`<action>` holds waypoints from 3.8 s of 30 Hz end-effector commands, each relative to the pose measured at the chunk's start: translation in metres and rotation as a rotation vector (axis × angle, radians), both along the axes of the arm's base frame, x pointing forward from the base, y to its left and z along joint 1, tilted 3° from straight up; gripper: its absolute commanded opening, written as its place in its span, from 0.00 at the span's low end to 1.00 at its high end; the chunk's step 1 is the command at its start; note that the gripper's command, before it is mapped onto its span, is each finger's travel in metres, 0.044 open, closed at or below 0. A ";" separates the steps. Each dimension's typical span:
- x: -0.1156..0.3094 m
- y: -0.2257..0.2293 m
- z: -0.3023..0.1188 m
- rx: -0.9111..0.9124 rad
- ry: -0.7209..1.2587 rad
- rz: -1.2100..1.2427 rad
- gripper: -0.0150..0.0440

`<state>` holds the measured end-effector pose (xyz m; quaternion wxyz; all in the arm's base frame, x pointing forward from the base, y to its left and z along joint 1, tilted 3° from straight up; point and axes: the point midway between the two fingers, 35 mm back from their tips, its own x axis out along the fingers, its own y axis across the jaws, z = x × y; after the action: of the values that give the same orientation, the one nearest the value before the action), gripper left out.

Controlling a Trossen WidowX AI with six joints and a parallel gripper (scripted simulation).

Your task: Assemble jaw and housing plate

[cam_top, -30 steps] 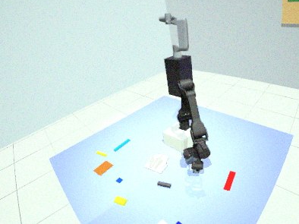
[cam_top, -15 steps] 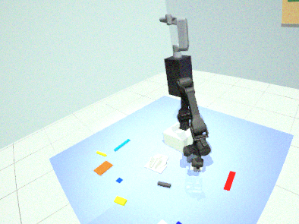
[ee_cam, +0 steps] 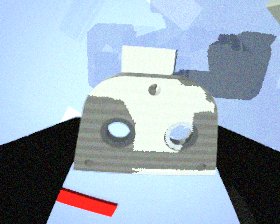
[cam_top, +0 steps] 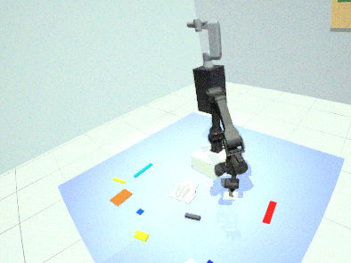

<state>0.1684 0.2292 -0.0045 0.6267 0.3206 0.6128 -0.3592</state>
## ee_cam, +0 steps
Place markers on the red flat bar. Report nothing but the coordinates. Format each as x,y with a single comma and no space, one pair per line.
89,203

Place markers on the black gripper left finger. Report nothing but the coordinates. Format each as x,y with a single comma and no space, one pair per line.
32,171

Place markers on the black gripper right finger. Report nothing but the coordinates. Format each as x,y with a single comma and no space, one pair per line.
250,172

